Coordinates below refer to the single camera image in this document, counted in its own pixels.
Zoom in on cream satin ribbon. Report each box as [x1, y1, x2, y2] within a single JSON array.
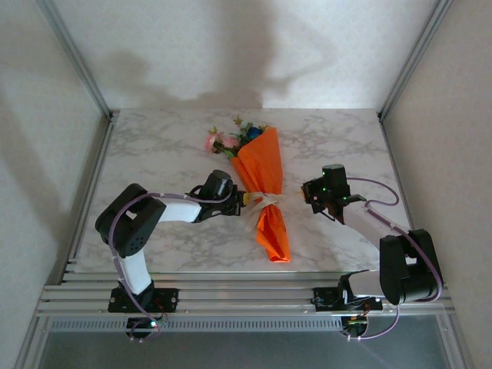
[[244, 191, 304, 232]]

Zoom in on orange wrapping paper sheet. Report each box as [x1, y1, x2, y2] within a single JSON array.
[[230, 127, 292, 264]]

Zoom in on pink artificial flower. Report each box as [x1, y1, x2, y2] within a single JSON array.
[[204, 126, 241, 158]]

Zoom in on aluminium right side rail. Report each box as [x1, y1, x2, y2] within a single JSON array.
[[378, 111, 418, 234]]

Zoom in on aluminium rail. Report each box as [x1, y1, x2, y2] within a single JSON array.
[[57, 111, 118, 285], [378, 111, 418, 234]]

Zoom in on aluminium front frame rails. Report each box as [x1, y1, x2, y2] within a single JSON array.
[[34, 271, 457, 318]]

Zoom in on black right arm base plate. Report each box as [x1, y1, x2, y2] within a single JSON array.
[[311, 287, 384, 312]]

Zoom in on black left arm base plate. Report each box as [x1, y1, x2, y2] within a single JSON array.
[[107, 288, 181, 313]]

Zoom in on grey slotted cable duct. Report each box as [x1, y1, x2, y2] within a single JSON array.
[[48, 317, 345, 334]]

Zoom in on aluminium left side rail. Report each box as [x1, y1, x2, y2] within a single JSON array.
[[57, 111, 118, 285]]

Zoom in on aluminium right frame post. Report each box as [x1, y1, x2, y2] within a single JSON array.
[[377, 0, 457, 120]]

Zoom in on aluminium frame post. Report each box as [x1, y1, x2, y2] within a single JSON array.
[[36, 0, 116, 120], [377, 0, 457, 120]]

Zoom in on aluminium right frame leg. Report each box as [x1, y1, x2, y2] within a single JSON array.
[[437, 313, 476, 369]]

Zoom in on aluminium frame leg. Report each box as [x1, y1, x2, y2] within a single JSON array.
[[13, 317, 51, 369], [437, 313, 476, 369]]

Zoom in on aluminium left frame post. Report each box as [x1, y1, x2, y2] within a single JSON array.
[[36, 0, 116, 120]]

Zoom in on aluminium left frame leg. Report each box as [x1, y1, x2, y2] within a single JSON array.
[[13, 317, 51, 369]]

